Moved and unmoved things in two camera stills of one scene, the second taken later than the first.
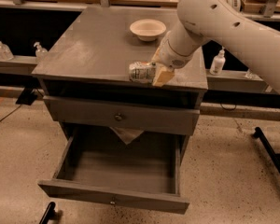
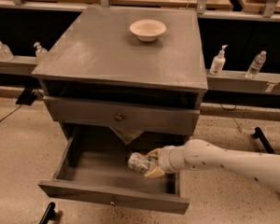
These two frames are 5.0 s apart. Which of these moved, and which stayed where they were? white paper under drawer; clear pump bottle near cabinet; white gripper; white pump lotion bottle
Moved: white gripper
Stayed: white paper under drawer; clear pump bottle near cabinet; white pump lotion bottle
